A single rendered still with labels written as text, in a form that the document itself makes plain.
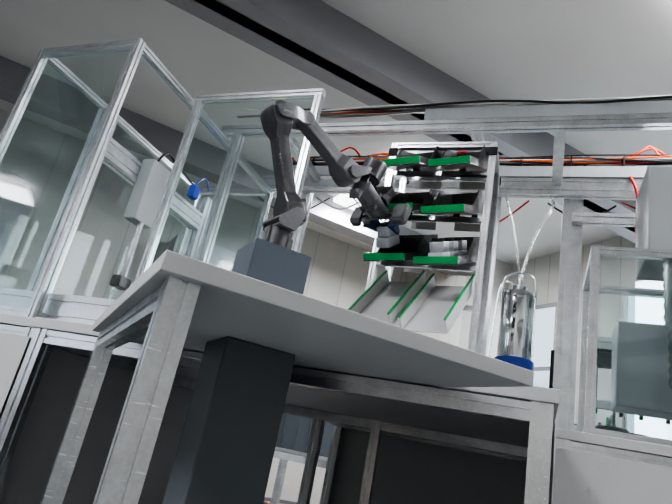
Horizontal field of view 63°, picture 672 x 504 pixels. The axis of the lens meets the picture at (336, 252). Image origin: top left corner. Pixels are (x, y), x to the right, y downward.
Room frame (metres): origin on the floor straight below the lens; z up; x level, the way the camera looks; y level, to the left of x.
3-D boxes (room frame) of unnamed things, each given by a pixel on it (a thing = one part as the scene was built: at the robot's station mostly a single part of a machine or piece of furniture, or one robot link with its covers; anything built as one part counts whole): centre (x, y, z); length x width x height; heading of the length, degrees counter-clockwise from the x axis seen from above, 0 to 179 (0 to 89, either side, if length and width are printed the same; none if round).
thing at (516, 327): (2.18, -0.79, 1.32); 0.14 x 0.14 x 0.38
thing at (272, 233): (1.25, 0.14, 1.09); 0.07 x 0.07 x 0.06; 25
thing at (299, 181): (1.89, 0.19, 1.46); 0.03 x 0.03 x 1.00; 67
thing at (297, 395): (2.09, -0.10, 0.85); 1.50 x 1.41 x 0.03; 67
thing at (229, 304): (1.27, 0.10, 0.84); 0.90 x 0.70 x 0.03; 25
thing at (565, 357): (2.37, -1.08, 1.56); 0.09 x 0.04 x 1.39; 67
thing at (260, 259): (1.25, 0.15, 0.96); 0.14 x 0.14 x 0.20; 25
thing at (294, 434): (3.81, -0.15, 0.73); 0.62 x 0.42 x 0.23; 67
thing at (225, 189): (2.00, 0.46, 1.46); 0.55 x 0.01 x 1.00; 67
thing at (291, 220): (1.26, 0.14, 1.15); 0.09 x 0.07 x 0.06; 34
